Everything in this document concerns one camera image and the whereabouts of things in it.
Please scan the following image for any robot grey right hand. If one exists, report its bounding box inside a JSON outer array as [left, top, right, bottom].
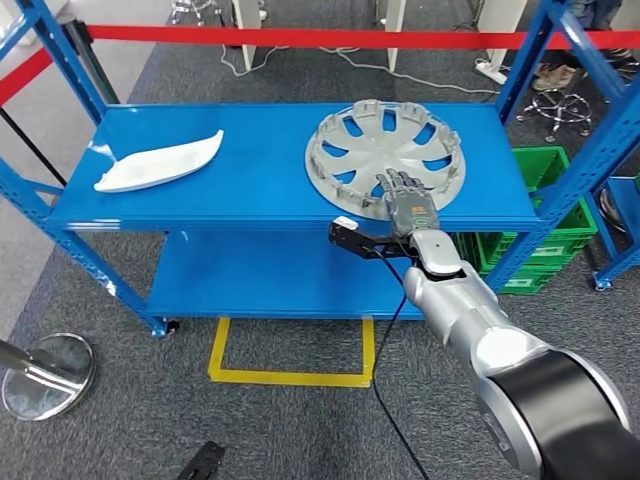
[[374, 167, 442, 238]]

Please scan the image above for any silver plastic wheel hubcap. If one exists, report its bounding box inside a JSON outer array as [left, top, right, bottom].
[[304, 99, 467, 222]]

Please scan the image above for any blue metal shelf rack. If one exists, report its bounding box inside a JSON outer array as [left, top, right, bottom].
[[582, 172, 640, 293], [0, 0, 640, 339]]

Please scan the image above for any white curved plastic trim part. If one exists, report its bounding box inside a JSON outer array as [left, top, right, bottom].
[[93, 129, 225, 194]]

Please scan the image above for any white table leg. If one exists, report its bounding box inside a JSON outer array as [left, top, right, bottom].
[[385, 0, 407, 73], [232, 0, 263, 72], [477, 0, 528, 68]]

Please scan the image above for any green plastic crate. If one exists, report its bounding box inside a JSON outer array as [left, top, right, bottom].
[[494, 264, 566, 296], [469, 145, 599, 276]]

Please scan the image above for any white power strip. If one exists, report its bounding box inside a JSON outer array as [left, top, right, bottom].
[[473, 58, 509, 86]]

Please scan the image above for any black swivel stool chrome base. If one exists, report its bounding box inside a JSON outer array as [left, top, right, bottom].
[[516, 87, 594, 144]]

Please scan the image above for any person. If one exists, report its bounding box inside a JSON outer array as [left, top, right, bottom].
[[531, 0, 640, 92]]

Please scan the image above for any grey base thin pole stand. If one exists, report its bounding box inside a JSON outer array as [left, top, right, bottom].
[[0, 107, 67, 188]]

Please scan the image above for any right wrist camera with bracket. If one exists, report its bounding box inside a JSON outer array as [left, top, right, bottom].
[[328, 215, 412, 262]]

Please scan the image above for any white floor cable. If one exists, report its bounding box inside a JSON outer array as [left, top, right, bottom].
[[220, 44, 501, 97]]

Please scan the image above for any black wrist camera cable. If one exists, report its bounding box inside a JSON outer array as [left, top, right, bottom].
[[362, 245, 432, 480]]

